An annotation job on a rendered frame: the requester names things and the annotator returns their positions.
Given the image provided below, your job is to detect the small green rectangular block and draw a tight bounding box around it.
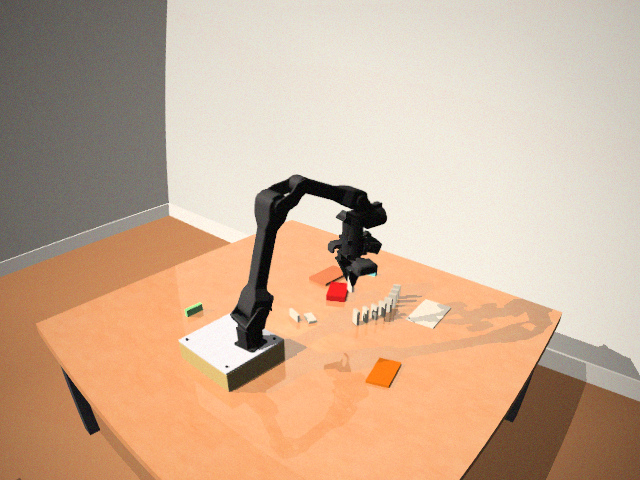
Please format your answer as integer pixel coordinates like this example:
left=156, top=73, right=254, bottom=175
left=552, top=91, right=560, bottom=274
left=184, top=302, right=203, bottom=317

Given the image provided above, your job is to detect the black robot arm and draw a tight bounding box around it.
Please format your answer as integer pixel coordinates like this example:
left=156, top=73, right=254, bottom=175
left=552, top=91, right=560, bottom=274
left=230, top=174, right=387, bottom=353

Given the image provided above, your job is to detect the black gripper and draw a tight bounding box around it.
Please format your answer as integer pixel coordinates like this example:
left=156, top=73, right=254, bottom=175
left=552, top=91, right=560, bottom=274
left=328, top=233, right=378, bottom=287

